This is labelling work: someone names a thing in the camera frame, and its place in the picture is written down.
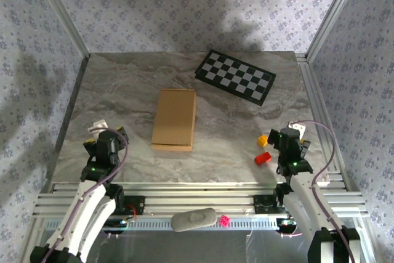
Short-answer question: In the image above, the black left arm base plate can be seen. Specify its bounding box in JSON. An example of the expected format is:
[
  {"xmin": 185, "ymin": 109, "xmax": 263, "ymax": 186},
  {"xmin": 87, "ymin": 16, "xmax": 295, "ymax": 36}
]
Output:
[{"xmin": 116, "ymin": 195, "xmax": 146, "ymax": 216}]

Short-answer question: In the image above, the black and white checkerboard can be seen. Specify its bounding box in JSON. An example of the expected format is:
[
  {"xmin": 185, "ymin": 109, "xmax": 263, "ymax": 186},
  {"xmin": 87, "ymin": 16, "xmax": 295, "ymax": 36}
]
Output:
[{"xmin": 194, "ymin": 49, "xmax": 277, "ymax": 108}]

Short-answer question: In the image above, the aluminium mounting rail bed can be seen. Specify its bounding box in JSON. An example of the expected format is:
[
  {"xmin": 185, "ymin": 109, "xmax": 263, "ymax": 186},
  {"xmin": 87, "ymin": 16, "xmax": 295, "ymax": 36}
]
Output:
[{"xmin": 31, "ymin": 180, "xmax": 369, "ymax": 218}]

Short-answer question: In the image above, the aluminium side rail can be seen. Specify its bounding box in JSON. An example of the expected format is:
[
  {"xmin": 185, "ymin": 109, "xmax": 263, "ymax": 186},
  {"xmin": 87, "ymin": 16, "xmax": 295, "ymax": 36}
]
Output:
[{"xmin": 295, "ymin": 53, "xmax": 349, "ymax": 184}]

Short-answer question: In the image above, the thin red wire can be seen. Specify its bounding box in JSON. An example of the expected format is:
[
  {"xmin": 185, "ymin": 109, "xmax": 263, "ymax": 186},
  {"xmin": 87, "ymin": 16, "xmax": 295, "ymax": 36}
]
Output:
[{"xmin": 125, "ymin": 203, "xmax": 139, "ymax": 221}]

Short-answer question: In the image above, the grey oval stone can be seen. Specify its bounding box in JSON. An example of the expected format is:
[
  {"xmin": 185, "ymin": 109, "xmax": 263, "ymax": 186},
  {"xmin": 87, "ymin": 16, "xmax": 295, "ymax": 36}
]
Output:
[{"xmin": 171, "ymin": 207, "xmax": 217, "ymax": 233}]

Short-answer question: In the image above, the aluminium frame post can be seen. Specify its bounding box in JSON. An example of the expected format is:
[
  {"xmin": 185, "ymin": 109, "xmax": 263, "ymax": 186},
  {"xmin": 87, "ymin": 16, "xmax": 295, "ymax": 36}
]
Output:
[
  {"xmin": 30, "ymin": 0, "xmax": 92, "ymax": 60},
  {"xmin": 305, "ymin": 0, "xmax": 364, "ymax": 60}
]

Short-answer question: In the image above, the grey slotted cable duct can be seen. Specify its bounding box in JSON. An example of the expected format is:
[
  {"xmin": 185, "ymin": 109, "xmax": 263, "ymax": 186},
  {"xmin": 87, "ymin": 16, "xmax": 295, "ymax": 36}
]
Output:
[{"xmin": 101, "ymin": 216, "xmax": 278, "ymax": 232}]

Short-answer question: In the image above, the red toy brick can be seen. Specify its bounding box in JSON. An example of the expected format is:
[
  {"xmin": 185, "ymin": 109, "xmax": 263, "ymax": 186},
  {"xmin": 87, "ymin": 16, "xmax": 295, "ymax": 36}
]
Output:
[{"xmin": 254, "ymin": 151, "xmax": 273, "ymax": 166}]

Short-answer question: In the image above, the brown cardboard paper box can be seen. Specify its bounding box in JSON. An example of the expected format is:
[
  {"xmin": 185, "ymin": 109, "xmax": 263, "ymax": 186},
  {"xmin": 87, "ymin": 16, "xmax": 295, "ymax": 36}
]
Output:
[{"xmin": 150, "ymin": 87, "xmax": 197, "ymax": 153}]

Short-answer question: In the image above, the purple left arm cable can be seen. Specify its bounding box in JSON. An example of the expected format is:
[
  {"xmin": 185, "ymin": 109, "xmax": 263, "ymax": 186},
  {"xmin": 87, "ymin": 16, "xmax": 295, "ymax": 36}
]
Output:
[{"xmin": 42, "ymin": 128, "xmax": 130, "ymax": 263}]

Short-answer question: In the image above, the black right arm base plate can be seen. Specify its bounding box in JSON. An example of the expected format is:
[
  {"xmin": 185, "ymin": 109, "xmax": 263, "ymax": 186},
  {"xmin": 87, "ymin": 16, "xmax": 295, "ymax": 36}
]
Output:
[{"xmin": 252, "ymin": 194, "xmax": 289, "ymax": 215}]

